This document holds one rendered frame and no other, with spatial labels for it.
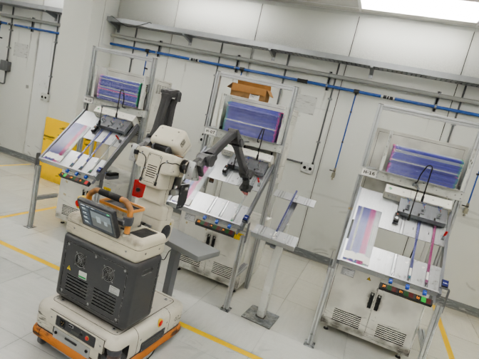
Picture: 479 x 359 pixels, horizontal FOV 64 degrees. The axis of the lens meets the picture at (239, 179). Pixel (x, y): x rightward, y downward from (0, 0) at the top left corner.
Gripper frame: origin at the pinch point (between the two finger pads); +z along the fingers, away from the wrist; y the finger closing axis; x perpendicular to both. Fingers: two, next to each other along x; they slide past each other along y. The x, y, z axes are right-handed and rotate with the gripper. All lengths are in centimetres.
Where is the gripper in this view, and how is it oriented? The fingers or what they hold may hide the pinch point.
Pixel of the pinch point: (246, 194)
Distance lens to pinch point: 318.9
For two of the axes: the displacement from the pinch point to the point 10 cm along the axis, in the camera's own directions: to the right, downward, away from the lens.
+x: -4.2, 6.7, -6.1
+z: 0.3, 6.8, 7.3
